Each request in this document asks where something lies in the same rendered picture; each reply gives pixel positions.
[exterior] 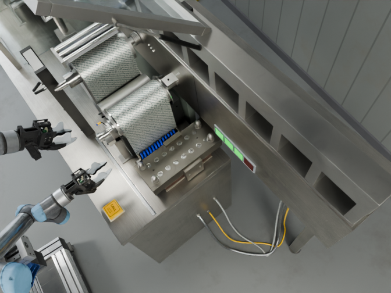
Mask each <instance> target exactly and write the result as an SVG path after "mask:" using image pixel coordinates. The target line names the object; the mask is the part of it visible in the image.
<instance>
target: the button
mask: <svg viewBox="0 0 391 293"><path fill-rule="evenodd" d="M103 210H104V211H105V213H106V214H107V215H108V217H109V218H110V219H111V220H112V219H113V218H115V217H116V216H117V215H119V214H120V213H122V212H123V209H122V208H121V207H120V205H119V204H118V203H117V201H116V200H115V199H114V200H112V201H111V202H110V203H108V204H107V205H105V206H104V207H103Z"/></svg>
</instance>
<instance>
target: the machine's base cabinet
mask: <svg viewBox="0 0 391 293"><path fill-rule="evenodd" d="M215 197H217V200H218V202H219V203H220V204H221V206H222V207H223V209H224V210H226V209H227V208H228V207H229V206H231V205H232V179H231V162H230V163H229V164H228V165H226V166H225V167H224V168H223V169H221V170H220V171H218V172H217V173H216V174H215V175H214V176H212V177H211V178H210V179H209V180H207V181H206V182H205V183H204V184H202V185H201V186H199V187H198V188H197V189H196V190H194V191H193V192H192V193H191V194H189V195H188V196H187V197H185V198H184V199H183V200H182V201H180V202H179V203H178V204H177V205H175V206H174V207H173V208H172V209H170V210H169V211H168V212H166V213H165V214H164V215H163V216H161V217H160V218H159V219H158V220H156V221H155V222H153V223H152V224H151V225H150V226H148V227H147V228H146V229H145V230H143V231H142V232H141V233H140V234H139V235H137V236H136V237H134V238H133V239H132V240H131V241H129V242H130V243H131V244H133V245H134V246H135V247H137V248H138V249H139V250H141V251H142V252H144V253H145V254H147V255H148V256H149V257H151V258H152V259H153V260H155V261H156V262H158V263H161V262H162V261H163V260H165V259H166V258H167V257H168V256H169V255H171V254H172V253H174V251H175V250H177V249H178V248H180V247H181V246H182V245H183V244H184V243H185V242H187V241H188V240H189V239H190V238H191V237H193V236H194V235H195V234H197V233H198V232H199V231H200V230H201V229H203V228H204V227H205V226H204V224H203V223H202V221H201V220H200V219H199V218H197V215H198V214H199V213H200V214H201V217H202V218H203V219H204V221H205V222H206V223H207V224H209V223H210V222H211V221H213V218H212V216H211V215H210V214H209V213H207V211H208V210H210V211H211V212H210V213H211V214H212V215H213V217H214V218H216V217H217V216H219V215H220V214H221V213H222V212H223V211H222V209H221V207H220V206H219V205H218V203H217V202H216V201H214V200H213V199H214V198H215Z"/></svg>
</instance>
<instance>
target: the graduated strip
mask: <svg viewBox="0 0 391 293"><path fill-rule="evenodd" d="M95 139H96V141H97V142H98V143H99V145H100V146H101V148H102V149H103V150H104V151H105V153H106V154H107V155H108V157H109V158H110V160H111V161H112V162H113V164H114V165H115V166H116V168H117V169H118V170H119V171H120V173H121V174H122V176H123V177H124V178H125V180H126V181H127V182H128V184H129V185H130V186H131V188H132V189H133V191H134V192H135V193H136V194H137V196H138V197H139V198H140V200H141V201H142V203H143V204H144V205H145V207H146V208H147V209H148V211H149V212H150V213H151V214H152V216H154V215H156V212H155V210H153V208H152V207H151V205H150V204H149V203H148V201H147V200H146V199H145V198H144V196H143V195H142V193H141V192H140V191H139V189H138V188H137V187H136V185H135V184H134V182H132V180H131V179H130V177H129V176H128V175H127V174H126V172H125V171H124V170H123V168H122V167H121V165H120V164H119V163H118V161H117V160H116V159H115V158H114V156H113V155H112V154H111V152H110V151H109V149H108V148H107V147H106V146H105V144H104V143H103V142H101V141H100V140H99V138H98V137H97V138H95Z"/></svg>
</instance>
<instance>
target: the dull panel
mask: <svg viewBox="0 0 391 293"><path fill-rule="evenodd" d="M134 50H135V52H136V55H137V57H136V58H135V60H136V63H137V66H138V69H139V71H141V72H142V73H145V74H146V75H147V76H148V77H149V78H150V79H151V80H152V77H153V76H157V77H158V76H160V74H159V73H158V72H157V71H156V70H155V69H154V68H153V67H152V66H151V65H150V64H149V63H148V62H147V61H146V60H145V59H144V58H143V57H142V56H141V55H140V54H139V52H138V51H137V50H136V49H135V48H134ZM171 90H172V92H173V93H174V94H175V95H176V96H177V97H178V98H179V99H180V104H181V107H182V111H183V116H184V119H185V120H186V121H187V122H188V123H189V124H192V123H194V122H195V121H196V114H195V111H194V109H193V108H192V107H191V106H190V105H189V104H188V103H187V102H186V101H185V100H184V99H183V98H182V97H181V96H180V95H179V94H178V93H177V92H176V91H175V90H174V89H173V88H172V89H171ZM169 91H170V90H169Z"/></svg>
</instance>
